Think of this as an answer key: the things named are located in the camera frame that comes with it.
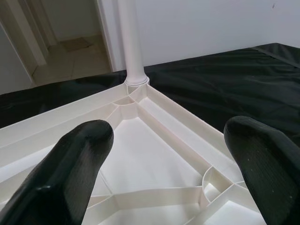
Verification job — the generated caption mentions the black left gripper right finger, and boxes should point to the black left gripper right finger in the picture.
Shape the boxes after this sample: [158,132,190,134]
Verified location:
[224,116,300,225]

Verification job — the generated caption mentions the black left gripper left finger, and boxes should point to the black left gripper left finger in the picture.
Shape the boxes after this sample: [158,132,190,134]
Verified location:
[0,119,115,225]

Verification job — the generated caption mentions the white plastic children table top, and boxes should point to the white plastic children table top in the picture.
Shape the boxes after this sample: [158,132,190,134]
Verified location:
[0,81,250,225]

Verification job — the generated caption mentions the white plastic table leg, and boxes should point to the white plastic table leg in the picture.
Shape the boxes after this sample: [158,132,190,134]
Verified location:
[116,0,150,87]

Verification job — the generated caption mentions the black table cloth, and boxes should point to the black table cloth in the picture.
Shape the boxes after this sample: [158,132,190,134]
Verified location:
[0,42,300,141]

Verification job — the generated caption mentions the beige door frame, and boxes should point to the beige door frame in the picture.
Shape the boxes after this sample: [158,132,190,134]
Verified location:
[96,0,123,73]

